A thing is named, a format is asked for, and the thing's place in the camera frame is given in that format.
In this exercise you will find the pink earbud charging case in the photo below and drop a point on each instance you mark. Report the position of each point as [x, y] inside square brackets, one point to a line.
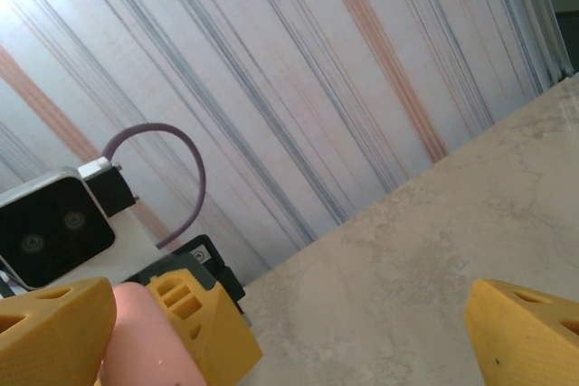
[145, 341]

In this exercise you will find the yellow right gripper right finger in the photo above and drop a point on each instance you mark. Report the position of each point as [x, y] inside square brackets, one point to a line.
[529, 345]

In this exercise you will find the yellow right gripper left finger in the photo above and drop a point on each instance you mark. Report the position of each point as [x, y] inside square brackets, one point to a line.
[45, 341]

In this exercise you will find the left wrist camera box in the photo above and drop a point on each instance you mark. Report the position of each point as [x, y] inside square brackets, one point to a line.
[50, 228]

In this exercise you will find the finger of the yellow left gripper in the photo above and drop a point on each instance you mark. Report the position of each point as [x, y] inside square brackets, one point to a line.
[217, 336]

